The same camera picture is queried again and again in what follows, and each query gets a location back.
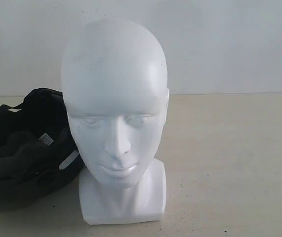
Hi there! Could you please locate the black helmet with tinted visor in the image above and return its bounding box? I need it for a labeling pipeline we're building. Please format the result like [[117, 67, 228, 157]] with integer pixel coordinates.
[[0, 88, 84, 213]]

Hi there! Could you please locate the white mannequin head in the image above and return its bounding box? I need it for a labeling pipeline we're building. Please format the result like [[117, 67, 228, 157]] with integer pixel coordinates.
[[61, 19, 169, 225]]

